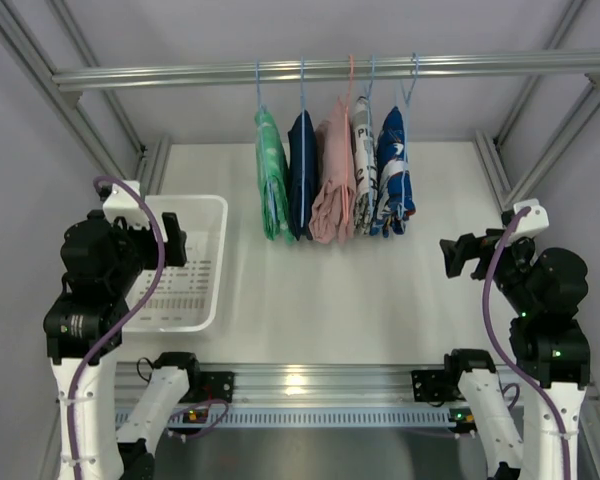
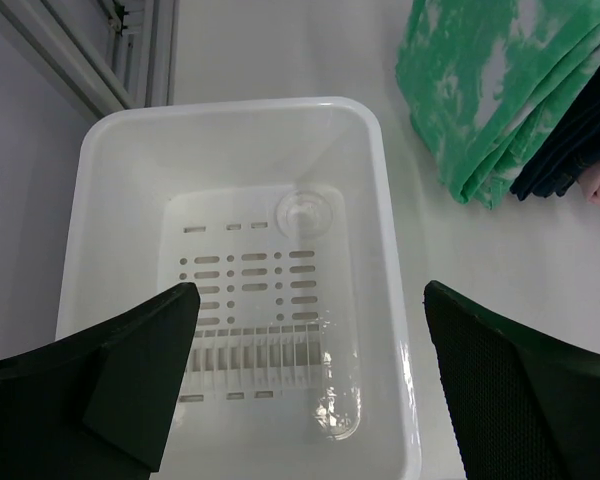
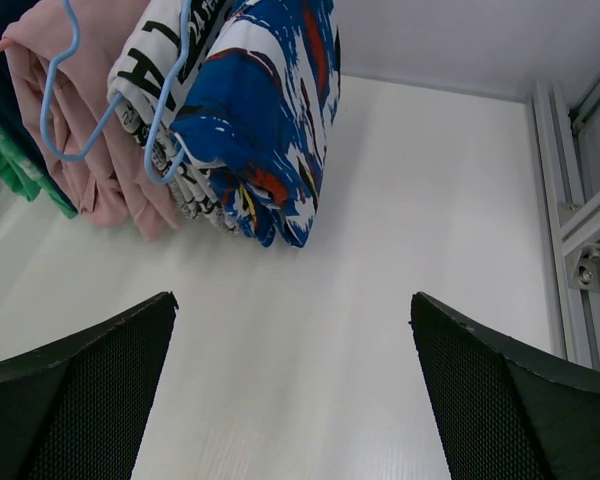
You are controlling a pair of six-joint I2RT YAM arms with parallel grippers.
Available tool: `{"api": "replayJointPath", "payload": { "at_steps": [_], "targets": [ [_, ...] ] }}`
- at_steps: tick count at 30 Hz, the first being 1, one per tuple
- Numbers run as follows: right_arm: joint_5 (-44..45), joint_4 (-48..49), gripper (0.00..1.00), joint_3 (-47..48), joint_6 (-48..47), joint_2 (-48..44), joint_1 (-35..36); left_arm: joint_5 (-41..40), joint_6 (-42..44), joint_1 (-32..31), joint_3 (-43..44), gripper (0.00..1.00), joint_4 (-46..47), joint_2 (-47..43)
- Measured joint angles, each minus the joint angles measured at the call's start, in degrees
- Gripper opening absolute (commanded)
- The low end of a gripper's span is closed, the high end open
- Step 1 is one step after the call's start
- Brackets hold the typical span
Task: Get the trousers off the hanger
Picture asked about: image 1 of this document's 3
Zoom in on light blue wire hanger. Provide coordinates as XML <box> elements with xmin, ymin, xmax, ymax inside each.
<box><xmin>255</xmin><ymin>61</ymin><xmax>278</xmax><ymax>240</ymax></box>

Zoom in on green patterned trousers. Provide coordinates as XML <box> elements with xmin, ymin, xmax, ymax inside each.
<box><xmin>254</xmin><ymin>107</ymin><xmax>295</xmax><ymax>244</ymax></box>

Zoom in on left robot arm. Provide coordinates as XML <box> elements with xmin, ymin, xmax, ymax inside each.
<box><xmin>43</xmin><ymin>210</ymin><xmax>201</xmax><ymax>479</ymax></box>

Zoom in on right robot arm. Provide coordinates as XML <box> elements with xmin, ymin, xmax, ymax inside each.
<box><xmin>440</xmin><ymin>228</ymin><xmax>591</xmax><ymax>479</ymax></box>

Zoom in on blue patterned trousers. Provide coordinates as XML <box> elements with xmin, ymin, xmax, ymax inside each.
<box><xmin>370</xmin><ymin>106</ymin><xmax>416</xmax><ymax>238</ymax></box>

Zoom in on white printed trousers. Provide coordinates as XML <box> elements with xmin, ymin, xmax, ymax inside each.
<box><xmin>351</xmin><ymin>96</ymin><xmax>378</xmax><ymax>235</ymax></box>

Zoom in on pink trousers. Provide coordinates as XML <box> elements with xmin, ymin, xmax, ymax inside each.
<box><xmin>309</xmin><ymin>98</ymin><xmax>356</xmax><ymax>244</ymax></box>

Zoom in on navy blue trousers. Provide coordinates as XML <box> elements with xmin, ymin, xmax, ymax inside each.
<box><xmin>287</xmin><ymin>111</ymin><xmax>319</xmax><ymax>240</ymax></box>

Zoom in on white plastic basket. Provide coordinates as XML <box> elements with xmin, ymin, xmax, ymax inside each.
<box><xmin>123</xmin><ymin>195</ymin><xmax>229</xmax><ymax>334</ymax></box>

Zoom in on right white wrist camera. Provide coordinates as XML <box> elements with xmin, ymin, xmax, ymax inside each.
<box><xmin>501</xmin><ymin>199</ymin><xmax>550</xmax><ymax>242</ymax></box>

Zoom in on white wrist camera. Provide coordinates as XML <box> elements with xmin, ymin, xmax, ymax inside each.
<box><xmin>103</xmin><ymin>184</ymin><xmax>150</xmax><ymax>229</ymax></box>
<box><xmin>501</xmin><ymin>199</ymin><xmax>550</xmax><ymax>242</ymax></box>

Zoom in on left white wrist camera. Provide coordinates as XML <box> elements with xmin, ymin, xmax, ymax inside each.
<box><xmin>103</xmin><ymin>184</ymin><xmax>150</xmax><ymax>229</ymax></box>

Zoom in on front aluminium mounting rail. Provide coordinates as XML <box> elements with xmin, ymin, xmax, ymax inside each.
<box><xmin>110</xmin><ymin>361</ymin><xmax>600</xmax><ymax>406</ymax></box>

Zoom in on slotted grey cable duct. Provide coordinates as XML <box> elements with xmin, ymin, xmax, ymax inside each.
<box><xmin>167</xmin><ymin>406</ymin><xmax>474</xmax><ymax>430</ymax></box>

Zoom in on aluminium hanging rail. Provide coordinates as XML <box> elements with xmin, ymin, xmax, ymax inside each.
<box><xmin>51</xmin><ymin>49</ymin><xmax>600</xmax><ymax>92</ymax></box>

